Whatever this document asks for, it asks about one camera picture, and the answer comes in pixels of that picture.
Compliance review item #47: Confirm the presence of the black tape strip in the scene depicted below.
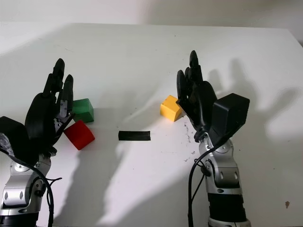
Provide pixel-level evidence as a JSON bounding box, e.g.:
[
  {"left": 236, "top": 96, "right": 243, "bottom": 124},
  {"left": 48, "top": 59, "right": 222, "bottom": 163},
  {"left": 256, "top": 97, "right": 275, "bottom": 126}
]
[{"left": 118, "top": 130, "right": 152, "bottom": 142}]

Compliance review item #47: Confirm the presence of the red wooden block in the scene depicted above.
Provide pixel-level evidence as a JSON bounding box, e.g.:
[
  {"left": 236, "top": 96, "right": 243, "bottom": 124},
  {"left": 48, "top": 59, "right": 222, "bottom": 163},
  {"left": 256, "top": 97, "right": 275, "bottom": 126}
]
[{"left": 63, "top": 120, "right": 96, "bottom": 151}]

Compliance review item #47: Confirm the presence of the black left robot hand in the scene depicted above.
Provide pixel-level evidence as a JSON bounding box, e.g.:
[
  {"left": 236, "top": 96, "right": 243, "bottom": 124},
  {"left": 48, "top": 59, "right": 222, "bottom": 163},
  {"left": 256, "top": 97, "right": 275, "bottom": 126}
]
[{"left": 25, "top": 58, "right": 76, "bottom": 157}]

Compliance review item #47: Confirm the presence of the yellow wooden block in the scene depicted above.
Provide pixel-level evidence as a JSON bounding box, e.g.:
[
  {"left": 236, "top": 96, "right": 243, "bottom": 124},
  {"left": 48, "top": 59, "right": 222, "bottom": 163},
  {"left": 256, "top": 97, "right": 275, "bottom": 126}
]
[{"left": 160, "top": 95, "right": 183, "bottom": 122}]

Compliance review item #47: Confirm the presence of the green wooden block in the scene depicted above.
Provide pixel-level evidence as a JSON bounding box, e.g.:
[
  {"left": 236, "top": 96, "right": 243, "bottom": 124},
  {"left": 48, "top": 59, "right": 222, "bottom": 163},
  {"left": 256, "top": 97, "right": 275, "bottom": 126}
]
[{"left": 71, "top": 98, "right": 95, "bottom": 123}]

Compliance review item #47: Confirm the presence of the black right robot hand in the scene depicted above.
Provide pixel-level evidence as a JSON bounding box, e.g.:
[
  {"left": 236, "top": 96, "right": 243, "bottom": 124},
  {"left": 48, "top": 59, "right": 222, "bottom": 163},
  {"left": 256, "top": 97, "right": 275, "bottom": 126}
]
[{"left": 176, "top": 50, "right": 218, "bottom": 134}]

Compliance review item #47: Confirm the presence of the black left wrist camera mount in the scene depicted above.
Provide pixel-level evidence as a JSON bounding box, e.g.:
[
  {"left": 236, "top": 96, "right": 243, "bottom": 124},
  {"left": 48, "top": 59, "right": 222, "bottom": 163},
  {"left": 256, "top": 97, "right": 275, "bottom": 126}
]
[{"left": 0, "top": 115, "right": 33, "bottom": 164}]

